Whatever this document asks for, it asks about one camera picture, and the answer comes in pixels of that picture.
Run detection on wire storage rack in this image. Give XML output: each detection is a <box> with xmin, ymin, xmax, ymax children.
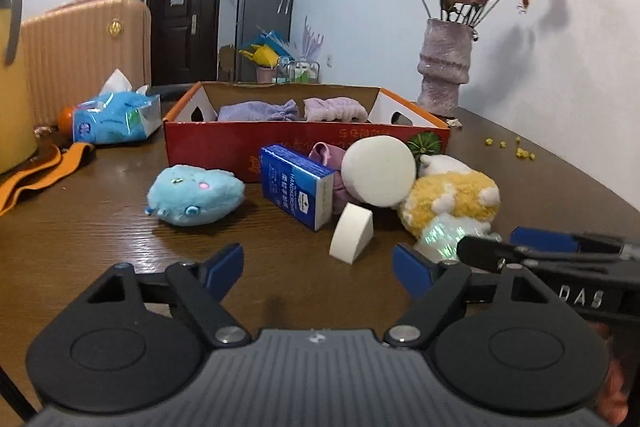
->
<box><xmin>277</xmin><ymin>56</ymin><xmax>321</xmax><ymax>84</ymax></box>

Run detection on pink textured vase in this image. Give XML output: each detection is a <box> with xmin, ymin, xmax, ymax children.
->
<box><xmin>416</xmin><ymin>18</ymin><xmax>476</xmax><ymax>118</ymax></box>

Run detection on brown cardboard box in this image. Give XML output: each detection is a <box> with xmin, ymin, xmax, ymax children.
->
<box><xmin>218</xmin><ymin>44</ymin><xmax>239</xmax><ymax>83</ymax></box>

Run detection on purple fluffy headband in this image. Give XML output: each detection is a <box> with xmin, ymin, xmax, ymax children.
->
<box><xmin>303</xmin><ymin>96</ymin><xmax>370</xmax><ymax>124</ymax></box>

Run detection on yellow white plush toy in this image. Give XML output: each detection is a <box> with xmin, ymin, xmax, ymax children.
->
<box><xmin>397</xmin><ymin>154</ymin><xmax>501</xmax><ymax>238</ymax></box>

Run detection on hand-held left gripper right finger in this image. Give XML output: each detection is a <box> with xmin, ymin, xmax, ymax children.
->
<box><xmin>382</xmin><ymin>243</ymin><xmax>554</xmax><ymax>351</ymax></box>

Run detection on blue handkerchief packet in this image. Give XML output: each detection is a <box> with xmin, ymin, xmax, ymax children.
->
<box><xmin>259</xmin><ymin>144</ymin><xmax>337</xmax><ymax>232</ymax></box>

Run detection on person's right hand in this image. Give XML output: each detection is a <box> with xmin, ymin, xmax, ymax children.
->
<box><xmin>595</xmin><ymin>323</ymin><xmax>631</xmax><ymax>426</ymax></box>

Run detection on purple feather decoration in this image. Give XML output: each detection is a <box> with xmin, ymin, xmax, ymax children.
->
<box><xmin>299</xmin><ymin>16</ymin><xmax>325</xmax><ymax>63</ymax></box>

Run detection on grey fridge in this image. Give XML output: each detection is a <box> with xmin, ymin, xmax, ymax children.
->
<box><xmin>234</xmin><ymin>0</ymin><xmax>300</xmax><ymax>83</ymax></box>

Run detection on pink ribbed suitcase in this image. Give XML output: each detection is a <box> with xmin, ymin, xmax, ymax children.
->
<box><xmin>20</xmin><ymin>0</ymin><xmax>153</xmax><ymax>128</ymax></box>

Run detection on orange strap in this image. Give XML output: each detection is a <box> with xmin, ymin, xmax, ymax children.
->
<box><xmin>0</xmin><ymin>141</ymin><xmax>96</xmax><ymax>216</ymax></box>

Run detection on orange fruit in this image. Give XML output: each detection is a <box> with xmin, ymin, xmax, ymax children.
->
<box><xmin>57</xmin><ymin>105</ymin><xmax>79</xmax><ymax>133</ymax></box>

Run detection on green pumpkin toy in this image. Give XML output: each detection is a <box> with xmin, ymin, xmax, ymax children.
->
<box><xmin>405</xmin><ymin>132</ymin><xmax>444</xmax><ymax>158</ymax></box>

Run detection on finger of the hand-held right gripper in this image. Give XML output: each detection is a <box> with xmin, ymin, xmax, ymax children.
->
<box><xmin>510</xmin><ymin>227</ymin><xmax>626</xmax><ymax>255</ymax></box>
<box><xmin>457</xmin><ymin>235</ymin><xmax>531</xmax><ymax>275</ymax></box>

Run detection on dark brown door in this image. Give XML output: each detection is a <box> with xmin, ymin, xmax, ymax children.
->
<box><xmin>146</xmin><ymin>0</ymin><xmax>225</xmax><ymax>87</ymax></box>

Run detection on yellow watering can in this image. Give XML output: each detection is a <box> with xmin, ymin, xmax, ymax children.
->
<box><xmin>238</xmin><ymin>44</ymin><xmax>281</xmax><ymax>68</ymax></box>

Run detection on blue plush toy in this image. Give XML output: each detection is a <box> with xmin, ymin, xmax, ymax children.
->
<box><xmin>145</xmin><ymin>164</ymin><xmax>246</xmax><ymax>227</ymax></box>

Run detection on yellow thermos jug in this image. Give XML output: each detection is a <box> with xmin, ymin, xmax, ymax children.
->
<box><xmin>0</xmin><ymin>0</ymin><xmax>39</xmax><ymax>176</ymax></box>

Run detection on blue tissue pack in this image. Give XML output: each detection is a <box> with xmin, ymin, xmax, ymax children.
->
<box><xmin>72</xmin><ymin>69</ymin><xmax>164</xmax><ymax>144</ymax></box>

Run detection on red cardboard box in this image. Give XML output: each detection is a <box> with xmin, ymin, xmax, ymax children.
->
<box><xmin>162</xmin><ymin>81</ymin><xmax>451</xmax><ymax>183</ymax></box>

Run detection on white round puff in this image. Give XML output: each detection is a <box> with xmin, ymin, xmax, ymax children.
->
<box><xmin>340</xmin><ymin>135</ymin><xmax>417</xmax><ymax>208</ymax></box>

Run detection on white wedge sponge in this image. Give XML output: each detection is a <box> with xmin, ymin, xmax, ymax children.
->
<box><xmin>328</xmin><ymin>201</ymin><xmax>375</xmax><ymax>264</ymax></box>

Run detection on purple drawstring pouch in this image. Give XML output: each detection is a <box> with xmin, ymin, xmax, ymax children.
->
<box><xmin>217</xmin><ymin>99</ymin><xmax>301</xmax><ymax>123</ymax></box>

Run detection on pink satin scrunchie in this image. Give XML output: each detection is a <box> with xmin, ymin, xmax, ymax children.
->
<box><xmin>308</xmin><ymin>141</ymin><xmax>351</xmax><ymax>208</ymax></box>

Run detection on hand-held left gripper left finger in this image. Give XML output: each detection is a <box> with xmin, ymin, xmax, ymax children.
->
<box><xmin>87</xmin><ymin>243</ymin><xmax>252</xmax><ymax>349</ymax></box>

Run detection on scattered yellow crumbs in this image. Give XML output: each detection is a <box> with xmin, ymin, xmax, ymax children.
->
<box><xmin>482</xmin><ymin>135</ymin><xmax>539</xmax><ymax>160</ymax></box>

